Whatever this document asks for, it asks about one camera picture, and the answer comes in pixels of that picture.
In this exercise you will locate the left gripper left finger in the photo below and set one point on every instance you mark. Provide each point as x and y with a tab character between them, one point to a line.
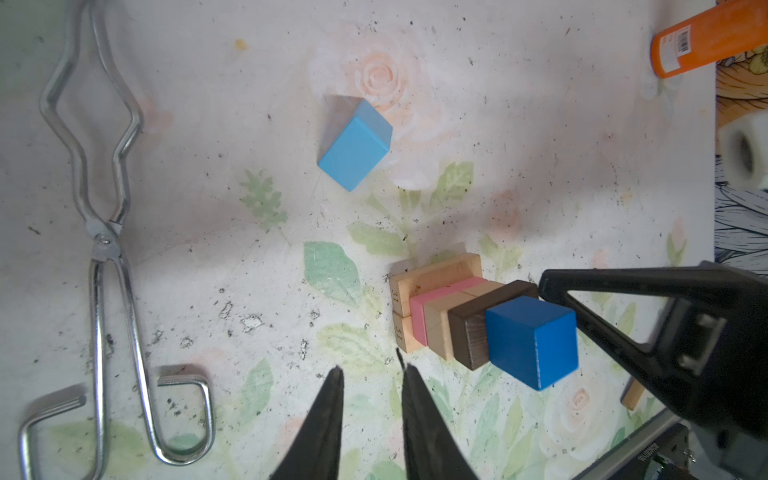
316	451

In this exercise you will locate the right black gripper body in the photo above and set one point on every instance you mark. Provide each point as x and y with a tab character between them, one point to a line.
708	360

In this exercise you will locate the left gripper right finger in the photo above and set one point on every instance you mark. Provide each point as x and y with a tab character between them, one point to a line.
429	448

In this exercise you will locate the small wood cube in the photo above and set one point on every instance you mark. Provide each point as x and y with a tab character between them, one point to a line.
483	288
437	323

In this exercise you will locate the dark brown block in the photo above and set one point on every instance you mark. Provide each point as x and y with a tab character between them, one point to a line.
468	322

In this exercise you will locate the pink block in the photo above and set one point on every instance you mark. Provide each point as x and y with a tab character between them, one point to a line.
417	304

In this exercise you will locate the blue cube block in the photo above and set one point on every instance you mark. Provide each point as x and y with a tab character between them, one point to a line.
533	341

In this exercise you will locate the light blue triangular block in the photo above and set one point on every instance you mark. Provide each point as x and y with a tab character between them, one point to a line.
363	142

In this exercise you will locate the thin wood stick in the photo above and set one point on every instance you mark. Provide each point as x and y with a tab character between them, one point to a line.
632	394

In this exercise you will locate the metal tongs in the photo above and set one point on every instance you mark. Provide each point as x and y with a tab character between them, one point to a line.
105	234

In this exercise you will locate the orange plastic bottle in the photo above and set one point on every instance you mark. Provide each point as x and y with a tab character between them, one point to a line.
730	28

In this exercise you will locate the aluminium frame rail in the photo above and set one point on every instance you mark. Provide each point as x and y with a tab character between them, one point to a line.
658	450

